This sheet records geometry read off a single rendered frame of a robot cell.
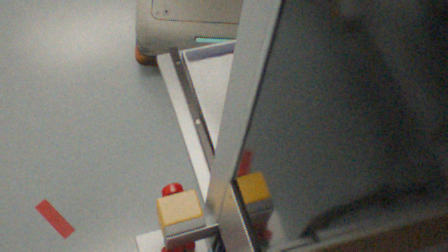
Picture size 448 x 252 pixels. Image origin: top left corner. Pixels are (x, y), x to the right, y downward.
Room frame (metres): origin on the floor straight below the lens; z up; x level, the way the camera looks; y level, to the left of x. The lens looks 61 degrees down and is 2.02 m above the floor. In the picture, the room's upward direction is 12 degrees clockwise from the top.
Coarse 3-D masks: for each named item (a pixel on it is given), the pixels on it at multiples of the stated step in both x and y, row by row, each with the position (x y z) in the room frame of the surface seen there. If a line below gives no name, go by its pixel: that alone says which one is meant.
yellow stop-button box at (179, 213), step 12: (180, 192) 0.40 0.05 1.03; (192, 192) 0.40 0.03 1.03; (168, 204) 0.37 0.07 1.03; (180, 204) 0.37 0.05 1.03; (192, 204) 0.38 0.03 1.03; (168, 216) 0.35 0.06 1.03; (180, 216) 0.35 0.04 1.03; (192, 216) 0.36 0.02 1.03; (168, 228) 0.33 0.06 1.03; (180, 228) 0.33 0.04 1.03; (192, 228) 0.34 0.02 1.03
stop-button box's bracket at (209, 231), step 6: (198, 228) 0.34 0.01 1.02; (204, 228) 0.34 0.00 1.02; (210, 228) 0.35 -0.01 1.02; (216, 228) 0.35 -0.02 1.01; (180, 234) 0.32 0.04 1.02; (186, 234) 0.33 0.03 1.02; (192, 234) 0.33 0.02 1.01; (198, 234) 0.34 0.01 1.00; (204, 234) 0.34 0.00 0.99; (210, 234) 0.35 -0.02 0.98; (168, 240) 0.31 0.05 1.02; (174, 240) 0.32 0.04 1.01; (180, 240) 0.32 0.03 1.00; (186, 240) 0.33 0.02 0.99; (192, 240) 0.33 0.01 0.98; (168, 246) 0.31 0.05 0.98; (174, 246) 0.32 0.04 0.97
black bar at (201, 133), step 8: (176, 48) 0.79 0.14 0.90; (176, 56) 0.77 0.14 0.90; (176, 64) 0.75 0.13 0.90; (176, 72) 0.73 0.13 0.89; (184, 72) 0.73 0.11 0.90; (184, 80) 0.71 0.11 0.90; (184, 88) 0.69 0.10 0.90; (184, 96) 0.67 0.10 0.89; (192, 96) 0.67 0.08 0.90; (192, 104) 0.65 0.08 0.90; (192, 112) 0.63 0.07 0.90; (192, 120) 0.62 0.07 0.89; (200, 120) 0.62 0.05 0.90; (200, 128) 0.60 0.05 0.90; (200, 136) 0.58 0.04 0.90; (200, 144) 0.57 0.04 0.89; (208, 144) 0.57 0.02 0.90; (208, 152) 0.55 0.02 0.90; (208, 160) 0.53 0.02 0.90; (208, 168) 0.52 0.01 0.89
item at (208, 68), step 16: (208, 48) 0.80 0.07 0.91; (224, 48) 0.82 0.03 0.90; (192, 64) 0.77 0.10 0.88; (208, 64) 0.78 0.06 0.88; (224, 64) 0.78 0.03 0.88; (192, 80) 0.70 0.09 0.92; (208, 80) 0.73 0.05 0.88; (224, 80) 0.74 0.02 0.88; (208, 96) 0.69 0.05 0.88; (224, 96) 0.70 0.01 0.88; (208, 112) 0.65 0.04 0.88; (208, 128) 0.59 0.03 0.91
